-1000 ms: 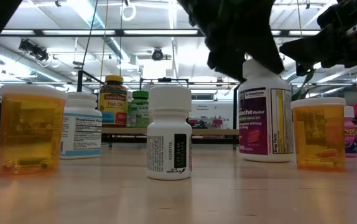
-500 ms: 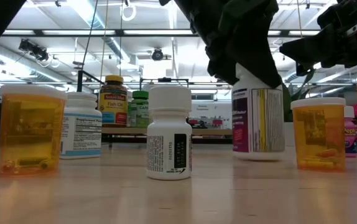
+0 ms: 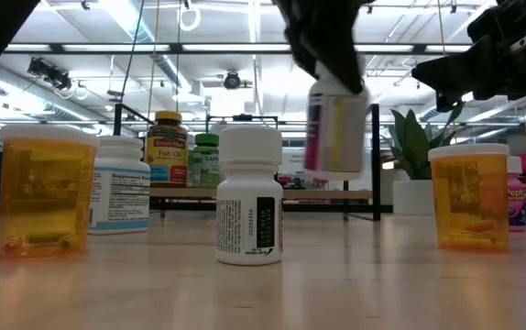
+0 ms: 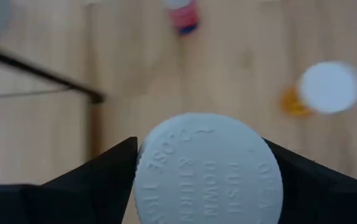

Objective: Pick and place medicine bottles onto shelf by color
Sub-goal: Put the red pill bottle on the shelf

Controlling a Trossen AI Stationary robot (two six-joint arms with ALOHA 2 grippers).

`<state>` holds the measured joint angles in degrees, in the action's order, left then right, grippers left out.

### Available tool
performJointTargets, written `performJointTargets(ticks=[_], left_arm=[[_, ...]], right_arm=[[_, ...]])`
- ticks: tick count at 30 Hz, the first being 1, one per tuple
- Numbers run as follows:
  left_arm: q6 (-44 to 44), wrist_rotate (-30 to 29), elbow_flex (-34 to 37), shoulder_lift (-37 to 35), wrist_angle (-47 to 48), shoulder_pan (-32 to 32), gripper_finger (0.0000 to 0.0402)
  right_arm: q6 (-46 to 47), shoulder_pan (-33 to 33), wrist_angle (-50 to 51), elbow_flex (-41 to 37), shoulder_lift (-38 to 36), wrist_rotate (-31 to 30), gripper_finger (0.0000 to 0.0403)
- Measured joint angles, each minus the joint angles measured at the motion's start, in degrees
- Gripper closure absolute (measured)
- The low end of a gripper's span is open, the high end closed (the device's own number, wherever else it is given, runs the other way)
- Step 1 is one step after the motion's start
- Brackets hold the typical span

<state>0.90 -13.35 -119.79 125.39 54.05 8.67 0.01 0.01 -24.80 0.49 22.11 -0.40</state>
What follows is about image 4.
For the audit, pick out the orange pill vial white cap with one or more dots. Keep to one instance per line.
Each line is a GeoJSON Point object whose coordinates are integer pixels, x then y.
{"type": "Point", "coordinates": [329, 87]}

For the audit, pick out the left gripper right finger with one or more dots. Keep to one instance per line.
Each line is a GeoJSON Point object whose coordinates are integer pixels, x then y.
{"type": "Point", "coordinates": [321, 196]}

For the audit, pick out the large white headache relief bottle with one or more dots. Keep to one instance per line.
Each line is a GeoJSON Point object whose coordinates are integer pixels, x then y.
{"type": "Point", "coordinates": [208, 174]}

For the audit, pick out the black-framed wooden shelf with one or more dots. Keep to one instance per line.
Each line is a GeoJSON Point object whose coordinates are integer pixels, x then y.
{"type": "Point", "coordinates": [41, 73]}

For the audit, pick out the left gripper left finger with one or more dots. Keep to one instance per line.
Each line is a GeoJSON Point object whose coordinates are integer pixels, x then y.
{"type": "Point", "coordinates": [97, 193]}

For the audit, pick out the pink bottle white cap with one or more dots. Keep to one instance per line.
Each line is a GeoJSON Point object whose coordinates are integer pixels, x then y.
{"type": "Point", "coordinates": [183, 17]}

